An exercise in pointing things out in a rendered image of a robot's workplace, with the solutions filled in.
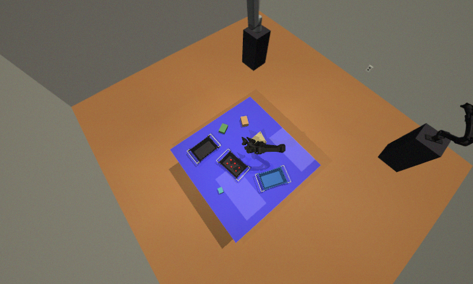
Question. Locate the tan cube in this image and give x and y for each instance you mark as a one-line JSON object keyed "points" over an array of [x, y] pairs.
{"points": [[244, 121]]}

